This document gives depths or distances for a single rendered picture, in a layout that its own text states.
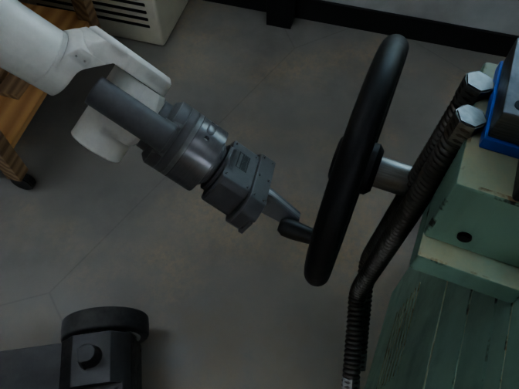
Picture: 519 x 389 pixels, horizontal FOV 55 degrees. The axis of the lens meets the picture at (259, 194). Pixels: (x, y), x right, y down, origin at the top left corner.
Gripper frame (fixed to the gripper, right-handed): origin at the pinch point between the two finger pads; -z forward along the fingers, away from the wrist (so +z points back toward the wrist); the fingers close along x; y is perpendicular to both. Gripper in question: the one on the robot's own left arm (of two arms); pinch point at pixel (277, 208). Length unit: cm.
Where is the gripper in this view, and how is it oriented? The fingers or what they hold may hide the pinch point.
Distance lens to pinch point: 64.7
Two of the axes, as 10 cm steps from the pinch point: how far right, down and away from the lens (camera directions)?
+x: -1.6, 6.2, -7.7
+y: 5.8, -5.7, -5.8
